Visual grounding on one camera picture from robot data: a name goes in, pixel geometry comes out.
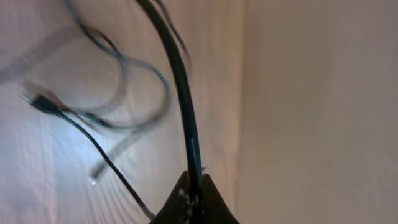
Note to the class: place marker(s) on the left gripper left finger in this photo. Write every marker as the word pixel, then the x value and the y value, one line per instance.
pixel 174 211

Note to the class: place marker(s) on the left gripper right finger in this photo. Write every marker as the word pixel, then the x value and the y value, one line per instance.
pixel 216 210

